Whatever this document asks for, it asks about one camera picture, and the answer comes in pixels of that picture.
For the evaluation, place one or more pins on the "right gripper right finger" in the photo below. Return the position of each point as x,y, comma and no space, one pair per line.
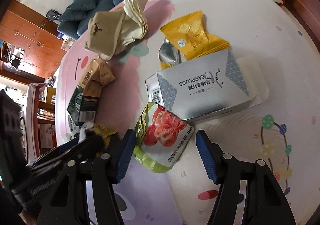
212,157

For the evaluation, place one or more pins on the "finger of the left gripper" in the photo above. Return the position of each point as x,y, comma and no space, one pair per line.
59,150
88,149

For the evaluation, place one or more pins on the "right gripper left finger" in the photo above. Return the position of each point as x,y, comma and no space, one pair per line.
121,152

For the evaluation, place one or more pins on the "black gold snack bag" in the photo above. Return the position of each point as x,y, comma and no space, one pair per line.
100,130

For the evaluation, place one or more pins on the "tomato print bag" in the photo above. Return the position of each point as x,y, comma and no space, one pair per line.
161,138

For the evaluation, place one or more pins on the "brown kraft small box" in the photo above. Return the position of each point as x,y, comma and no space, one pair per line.
97,75

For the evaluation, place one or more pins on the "silver earplugs box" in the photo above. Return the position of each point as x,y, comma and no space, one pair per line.
209,87

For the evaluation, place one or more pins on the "yellow cracker packet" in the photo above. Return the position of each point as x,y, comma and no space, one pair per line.
189,36

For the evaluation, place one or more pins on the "cream tissue paper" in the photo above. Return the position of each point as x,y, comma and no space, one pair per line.
135,25

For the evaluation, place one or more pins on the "dark green small box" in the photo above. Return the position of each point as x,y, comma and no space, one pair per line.
82,108

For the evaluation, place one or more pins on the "cartoon printed tablecloth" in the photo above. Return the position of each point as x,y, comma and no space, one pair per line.
283,130

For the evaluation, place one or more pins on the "wooden cabinet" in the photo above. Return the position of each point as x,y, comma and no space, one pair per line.
32,32

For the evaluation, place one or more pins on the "cardboard box on floor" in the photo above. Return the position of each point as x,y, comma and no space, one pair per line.
67,44

